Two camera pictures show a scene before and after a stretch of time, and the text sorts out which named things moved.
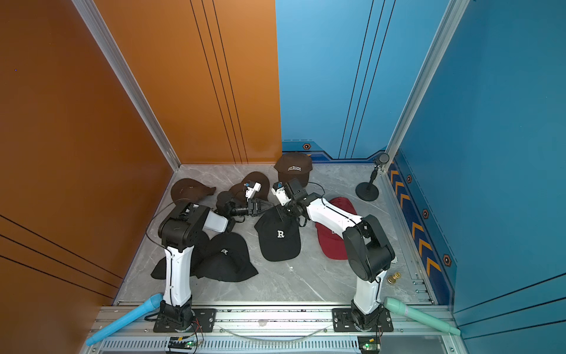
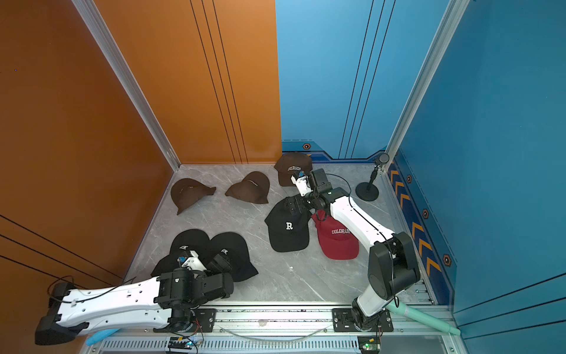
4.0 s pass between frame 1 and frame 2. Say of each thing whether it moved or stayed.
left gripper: moved
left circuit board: stayed
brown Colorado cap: stayed
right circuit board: stayed
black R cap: moved
